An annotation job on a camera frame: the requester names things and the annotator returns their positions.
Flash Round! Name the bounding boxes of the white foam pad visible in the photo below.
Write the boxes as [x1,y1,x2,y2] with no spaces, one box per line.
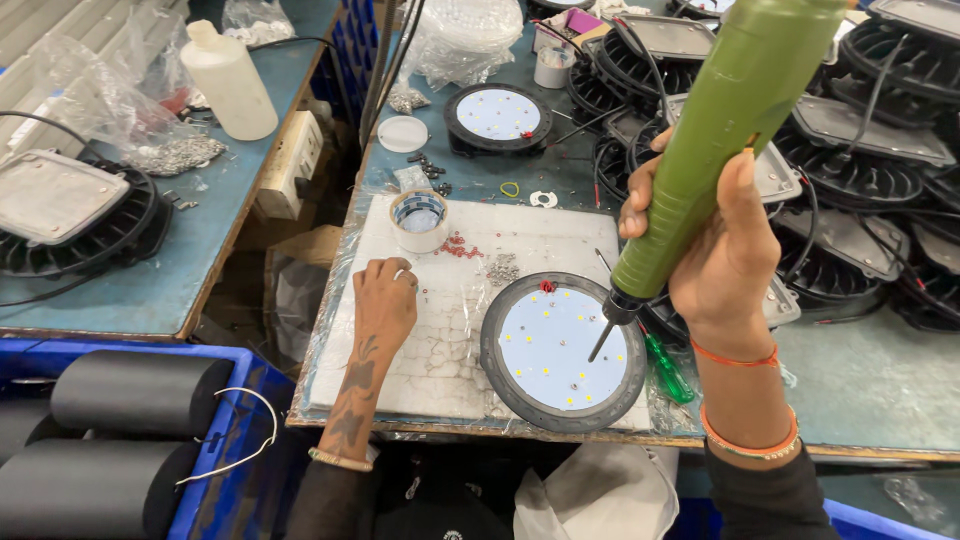
[306,194,655,434]

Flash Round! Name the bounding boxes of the white plastic bag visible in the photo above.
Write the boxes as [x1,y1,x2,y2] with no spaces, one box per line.
[513,442,681,540]

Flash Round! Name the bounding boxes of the pile of red washers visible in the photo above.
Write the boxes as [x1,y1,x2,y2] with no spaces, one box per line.
[435,231,486,261]

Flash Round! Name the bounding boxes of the heap of black lamp housings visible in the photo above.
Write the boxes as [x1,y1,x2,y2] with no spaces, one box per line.
[564,0,960,336]

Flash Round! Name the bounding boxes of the pile of small silver screws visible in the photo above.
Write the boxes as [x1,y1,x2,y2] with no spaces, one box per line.
[486,252,521,287]

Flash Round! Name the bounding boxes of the blue plastic crate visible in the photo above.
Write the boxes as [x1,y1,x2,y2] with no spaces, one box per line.
[666,495,960,540]

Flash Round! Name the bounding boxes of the group of small black parts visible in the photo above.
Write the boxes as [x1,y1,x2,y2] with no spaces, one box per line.
[407,151,454,198]

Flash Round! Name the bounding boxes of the small white cup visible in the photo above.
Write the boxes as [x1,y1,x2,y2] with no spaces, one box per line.
[533,45,578,90]

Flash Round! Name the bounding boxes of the green-handled screwdriver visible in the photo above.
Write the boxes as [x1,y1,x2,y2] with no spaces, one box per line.
[637,321,696,406]

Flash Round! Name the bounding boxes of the hanging grey cables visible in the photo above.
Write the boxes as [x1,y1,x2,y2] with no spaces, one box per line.
[358,0,427,151]

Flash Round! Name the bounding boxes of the stack of blue crates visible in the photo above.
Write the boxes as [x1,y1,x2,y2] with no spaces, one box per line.
[328,0,381,121]

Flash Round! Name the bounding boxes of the small plastic bag of screws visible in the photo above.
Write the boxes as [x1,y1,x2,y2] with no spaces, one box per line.
[387,85,433,116]

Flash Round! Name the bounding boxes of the gold bangle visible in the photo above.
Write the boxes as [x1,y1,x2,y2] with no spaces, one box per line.
[307,446,375,474]

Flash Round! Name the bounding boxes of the orange thread wristband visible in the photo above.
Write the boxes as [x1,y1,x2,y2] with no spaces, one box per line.
[688,336,783,370]

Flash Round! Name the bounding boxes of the white round lid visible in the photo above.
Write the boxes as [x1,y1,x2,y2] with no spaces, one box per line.
[377,114,430,155]

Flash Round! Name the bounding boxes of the crumpled clear plastic bag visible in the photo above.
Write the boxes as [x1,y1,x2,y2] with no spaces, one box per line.
[221,0,297,48]

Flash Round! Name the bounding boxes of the person's right hand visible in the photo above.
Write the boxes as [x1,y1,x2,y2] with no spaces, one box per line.
[618,127,783,348]

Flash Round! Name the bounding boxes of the black finned lamp housing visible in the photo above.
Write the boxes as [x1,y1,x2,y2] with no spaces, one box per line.
[0,147,174,281]

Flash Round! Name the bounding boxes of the white power socket box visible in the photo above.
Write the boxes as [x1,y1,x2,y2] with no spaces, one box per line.
[253,110,326,222]

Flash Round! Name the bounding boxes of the green electric screwdriver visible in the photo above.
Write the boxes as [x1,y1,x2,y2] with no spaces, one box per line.
[587,0,850,364]

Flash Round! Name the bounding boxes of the round black-rimmed LED lamp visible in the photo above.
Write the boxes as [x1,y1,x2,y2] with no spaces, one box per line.
[443,82,555,158]
[480,271,648,435]

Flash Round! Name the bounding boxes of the pink cardboard box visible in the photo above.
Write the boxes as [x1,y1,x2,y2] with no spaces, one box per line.
[533,6,614,55]

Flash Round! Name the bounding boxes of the clear bag of white parts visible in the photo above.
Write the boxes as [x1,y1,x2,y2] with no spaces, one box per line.
[403,0,525,90]

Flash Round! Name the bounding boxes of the white tape roll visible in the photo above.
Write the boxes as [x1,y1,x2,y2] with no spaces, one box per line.
[388,189,452,255]

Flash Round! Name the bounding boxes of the person's left hand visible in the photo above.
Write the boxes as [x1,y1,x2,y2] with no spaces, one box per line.
[352,257,420,352]

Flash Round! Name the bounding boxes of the white plastic bottle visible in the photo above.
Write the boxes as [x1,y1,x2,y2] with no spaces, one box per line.
[180,19,280,143]

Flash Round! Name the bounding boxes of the clear plastic bag of screws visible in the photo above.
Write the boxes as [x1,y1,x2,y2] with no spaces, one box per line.
[28,11,228,179]

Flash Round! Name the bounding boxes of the orange beaded bangle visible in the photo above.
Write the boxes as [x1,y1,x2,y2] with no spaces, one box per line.
[699,403,801,462]

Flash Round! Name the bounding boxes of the blue crate of black rolls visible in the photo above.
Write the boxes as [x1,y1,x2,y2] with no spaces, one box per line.
[0,337,299,540]

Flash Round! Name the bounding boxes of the white wire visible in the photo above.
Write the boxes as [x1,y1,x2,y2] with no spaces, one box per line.
[174,386,279,487]

